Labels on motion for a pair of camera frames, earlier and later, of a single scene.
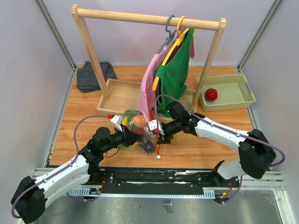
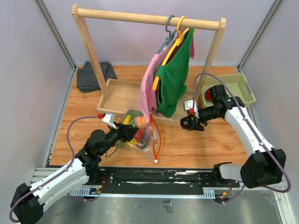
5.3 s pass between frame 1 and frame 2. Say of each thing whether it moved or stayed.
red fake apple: stayed
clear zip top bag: moved
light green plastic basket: stayed
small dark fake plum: moved
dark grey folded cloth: stayed
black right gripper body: moved
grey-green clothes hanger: stayed
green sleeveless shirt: stayed
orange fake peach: stayed
